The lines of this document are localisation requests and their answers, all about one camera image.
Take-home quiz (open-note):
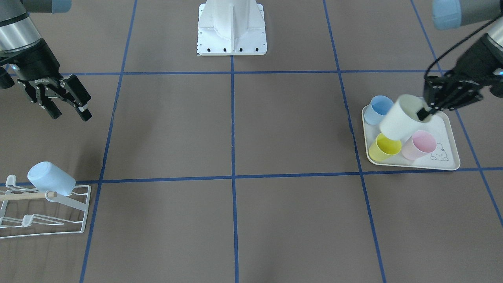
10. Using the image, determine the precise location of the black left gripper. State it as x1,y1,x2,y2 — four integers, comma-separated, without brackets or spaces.
417,33,502,121

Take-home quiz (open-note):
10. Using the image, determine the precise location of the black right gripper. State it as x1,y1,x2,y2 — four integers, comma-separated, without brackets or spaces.
1,38,92,121

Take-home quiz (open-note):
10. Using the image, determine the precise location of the cream white cup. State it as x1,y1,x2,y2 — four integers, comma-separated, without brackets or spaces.
379,94,431,140

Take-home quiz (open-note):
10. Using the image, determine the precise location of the light blue cup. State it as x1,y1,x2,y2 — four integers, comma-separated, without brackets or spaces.
27,161,77,196

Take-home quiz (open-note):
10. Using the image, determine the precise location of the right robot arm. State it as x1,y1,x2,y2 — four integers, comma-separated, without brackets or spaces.
0,0,92,121

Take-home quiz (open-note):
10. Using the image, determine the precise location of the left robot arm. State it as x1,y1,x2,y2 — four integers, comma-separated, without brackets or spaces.
415,0,503,121

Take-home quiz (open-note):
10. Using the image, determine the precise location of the pink cup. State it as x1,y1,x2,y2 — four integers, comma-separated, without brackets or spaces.
401,130,437,160

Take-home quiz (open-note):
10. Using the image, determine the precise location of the yellow cup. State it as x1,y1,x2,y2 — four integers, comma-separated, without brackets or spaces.
368,134,402,162

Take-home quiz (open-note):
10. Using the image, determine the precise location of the cream plastic tray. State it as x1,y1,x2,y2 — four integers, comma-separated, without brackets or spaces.
366,112,461,171

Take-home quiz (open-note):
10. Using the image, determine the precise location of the white wire cup rack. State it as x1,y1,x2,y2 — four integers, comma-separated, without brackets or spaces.
0,175,92,239

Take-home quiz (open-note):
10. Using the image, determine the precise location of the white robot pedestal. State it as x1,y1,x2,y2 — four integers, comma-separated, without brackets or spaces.
196,0,268,56

